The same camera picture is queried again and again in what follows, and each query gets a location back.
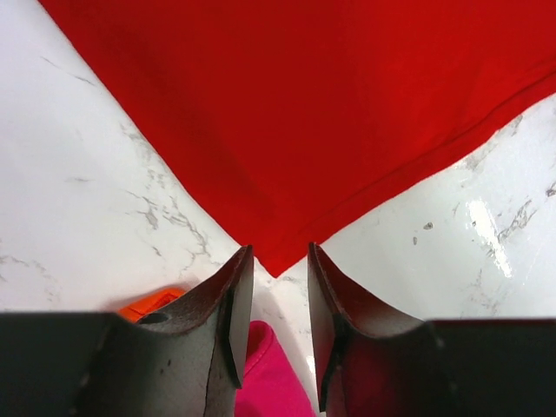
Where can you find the red t shirt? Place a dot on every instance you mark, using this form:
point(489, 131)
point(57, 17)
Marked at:
point(288, 120)

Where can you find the magenta folded t shirt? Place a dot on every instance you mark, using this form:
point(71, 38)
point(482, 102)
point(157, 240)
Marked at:
point(270, 386)

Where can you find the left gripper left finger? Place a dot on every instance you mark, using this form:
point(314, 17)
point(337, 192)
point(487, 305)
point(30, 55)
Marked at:
point(198, 368)

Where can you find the orange folded t shirt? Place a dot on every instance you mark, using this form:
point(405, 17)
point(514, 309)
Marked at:
point(136, 310)

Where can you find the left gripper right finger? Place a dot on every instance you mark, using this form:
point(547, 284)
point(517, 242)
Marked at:
point(365, 350)

